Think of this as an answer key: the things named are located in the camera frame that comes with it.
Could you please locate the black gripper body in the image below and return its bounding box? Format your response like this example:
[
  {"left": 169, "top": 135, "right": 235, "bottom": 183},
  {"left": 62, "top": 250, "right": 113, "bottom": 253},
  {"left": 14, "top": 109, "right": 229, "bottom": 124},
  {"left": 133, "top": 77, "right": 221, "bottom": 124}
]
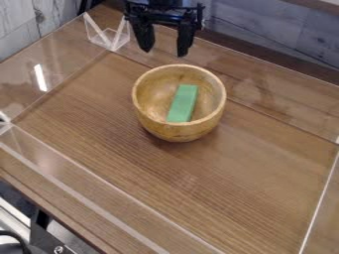
[{"left": 125, "top": 0, "right": 206, "bottom": 30}]

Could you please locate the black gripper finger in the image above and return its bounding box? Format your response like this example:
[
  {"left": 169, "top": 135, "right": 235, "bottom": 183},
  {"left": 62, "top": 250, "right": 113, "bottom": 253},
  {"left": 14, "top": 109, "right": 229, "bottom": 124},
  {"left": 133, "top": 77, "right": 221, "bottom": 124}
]
[
  {"left": 178, "top": 23, "right": 195, "bottom": 58},
  {"left": 130, "top": 17, "right": 155, "bottom": 53}
]

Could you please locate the green rectangular stick block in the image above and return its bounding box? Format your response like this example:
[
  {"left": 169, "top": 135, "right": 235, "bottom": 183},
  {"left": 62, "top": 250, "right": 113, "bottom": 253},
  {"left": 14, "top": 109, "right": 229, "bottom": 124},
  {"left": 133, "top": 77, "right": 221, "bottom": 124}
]
[{"left": 167, "top": 84, "right": 199, "bottom": 123}]

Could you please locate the round wooden bowl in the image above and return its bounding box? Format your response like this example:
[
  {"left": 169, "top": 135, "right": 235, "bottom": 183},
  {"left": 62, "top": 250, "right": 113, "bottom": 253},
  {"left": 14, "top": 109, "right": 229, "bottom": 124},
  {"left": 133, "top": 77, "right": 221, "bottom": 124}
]
[{"left": 131, "top": 63, "right": 227, "bottom": 142}]

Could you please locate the clear acrylic tray enclosure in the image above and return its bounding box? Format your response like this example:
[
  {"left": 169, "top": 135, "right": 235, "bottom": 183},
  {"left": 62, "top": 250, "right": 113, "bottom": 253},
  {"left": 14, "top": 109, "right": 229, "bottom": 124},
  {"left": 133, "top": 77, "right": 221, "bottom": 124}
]
[{"left": 0, "top": 19, "right": 339, "bottom": 254}]

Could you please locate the black table leg bracket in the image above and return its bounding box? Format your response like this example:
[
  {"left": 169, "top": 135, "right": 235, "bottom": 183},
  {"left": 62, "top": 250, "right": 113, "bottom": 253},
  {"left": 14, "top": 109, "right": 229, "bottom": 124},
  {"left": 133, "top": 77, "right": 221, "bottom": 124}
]
[{"left": 30, "top": 209, "right": 79, "bottom": 254}]

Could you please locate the black cable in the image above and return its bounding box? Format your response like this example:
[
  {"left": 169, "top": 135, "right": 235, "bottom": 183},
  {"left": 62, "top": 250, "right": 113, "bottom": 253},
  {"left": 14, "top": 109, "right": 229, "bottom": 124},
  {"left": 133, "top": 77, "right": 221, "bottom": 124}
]
[{"left": 0, "top": 229, "right": 32, "bottom": 254}]

